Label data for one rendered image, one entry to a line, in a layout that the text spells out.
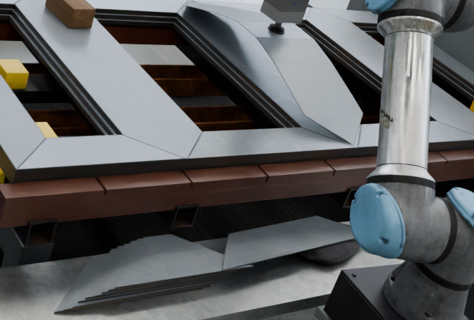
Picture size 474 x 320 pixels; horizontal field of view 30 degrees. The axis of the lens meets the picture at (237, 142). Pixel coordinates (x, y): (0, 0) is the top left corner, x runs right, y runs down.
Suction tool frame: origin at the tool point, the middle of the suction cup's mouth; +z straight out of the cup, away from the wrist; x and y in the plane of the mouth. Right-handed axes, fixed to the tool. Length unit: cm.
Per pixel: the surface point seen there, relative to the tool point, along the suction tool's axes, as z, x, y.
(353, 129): 7.2, 31.8, 0.5
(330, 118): 6.1, 28.0, 4.8
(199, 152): 9, 31, 44
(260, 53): 8.3, -6.2, -4.2
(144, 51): 92, -161, -98
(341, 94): 3.9, 22.3, -3.6
